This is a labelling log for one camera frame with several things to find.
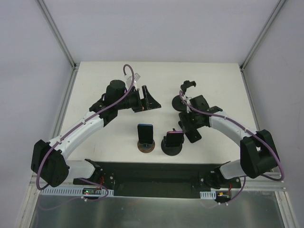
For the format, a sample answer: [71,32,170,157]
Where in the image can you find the black phone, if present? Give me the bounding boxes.
[178,121,202,143]

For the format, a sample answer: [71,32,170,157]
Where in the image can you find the black tall phone stand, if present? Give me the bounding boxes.
[171,80,196,112]

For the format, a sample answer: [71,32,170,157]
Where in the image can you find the purple phone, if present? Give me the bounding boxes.
[164,131,184,147]

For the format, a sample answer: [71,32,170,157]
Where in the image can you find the blue phone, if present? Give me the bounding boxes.
[137,123,153,145]

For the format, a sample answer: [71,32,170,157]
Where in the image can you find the black clamp phone stand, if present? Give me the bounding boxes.
[161,129,183,156]

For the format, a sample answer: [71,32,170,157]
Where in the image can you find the brown base phone stand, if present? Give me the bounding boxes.
[137,141,155,153]

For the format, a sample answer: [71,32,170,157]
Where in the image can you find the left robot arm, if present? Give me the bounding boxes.
[31,80,161,187]

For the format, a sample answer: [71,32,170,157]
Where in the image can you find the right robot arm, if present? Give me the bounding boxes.
[172,95,280,189]

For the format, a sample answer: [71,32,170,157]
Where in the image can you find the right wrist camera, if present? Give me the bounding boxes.
[182,95,192,113]

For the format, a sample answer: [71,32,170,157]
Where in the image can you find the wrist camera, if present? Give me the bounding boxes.
[182,95,192,113]
[124,73,141,89]

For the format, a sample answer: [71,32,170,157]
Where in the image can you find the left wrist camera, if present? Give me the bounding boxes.
[124,73,141,89]

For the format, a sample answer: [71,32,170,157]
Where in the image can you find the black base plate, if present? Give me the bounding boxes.
[72,161,247,198]

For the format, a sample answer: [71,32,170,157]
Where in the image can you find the left aluminium frame post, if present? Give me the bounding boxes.
[35,0,77,69]

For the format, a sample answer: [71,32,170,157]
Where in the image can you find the aluminium frame post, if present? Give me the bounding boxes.
[35,0,77,69]
[239,0,288,72]

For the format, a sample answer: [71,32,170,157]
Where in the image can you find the right aluminium frame post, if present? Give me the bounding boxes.
[239,0,288,72]

